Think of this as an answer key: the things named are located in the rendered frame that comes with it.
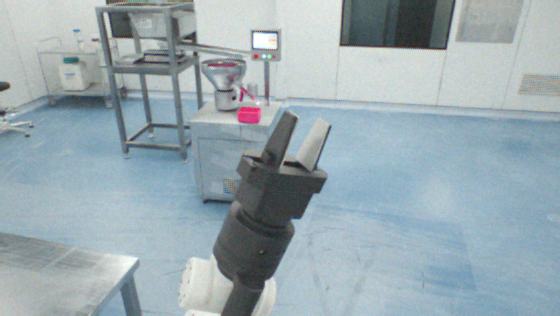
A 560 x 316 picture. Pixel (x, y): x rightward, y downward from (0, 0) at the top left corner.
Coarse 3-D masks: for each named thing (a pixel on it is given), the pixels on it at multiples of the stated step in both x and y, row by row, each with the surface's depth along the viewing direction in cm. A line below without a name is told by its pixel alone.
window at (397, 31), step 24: (360, 0) 492; (384, 0) 487; (408, 0) 482; (432, 0) 477; (360, 24) 505; (384, 24) 500; (408, 24) 494; (432, 24) 490; (408, 48) 507; (432, 48) 502
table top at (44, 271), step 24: (0, 240) 142; (24, 240) 142; (0, 264) 131; (24, 264) 131; (48, 264) 131; (72, 264) 131; (96, 264) 131; (120, 264) 131; (0, 288) 121; (24, 288) 121; (48, 288) 121; (72, 288) 121; (96, 288) 121; (120, 288) 125; (0, 312) 113; (24, 312) 113; (48, 312) 113; (72, 312) 113; (96, 312) 115
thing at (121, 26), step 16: (112, 0) 547; (128, 0) 543; (144, 0) 539; (160, 0) 536; (176, 0) 532; (192, 0) 528; (112, 16) 558; (128, 16) 554; (112, 32) 568; (128, 32) 564
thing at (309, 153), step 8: (320, 120) 46; (312, 128) 47; (320, 128) 46; (328, 128) 46; (312, 136) 47; (320, 136) 46; (304, 144) 48; (312, 144) 47; (320, 144) 46; (304, 152) 48; (312, 152) 47; (320, 152) 46; (304, 160) 48; (312, 160) 47; (312, 168) 47
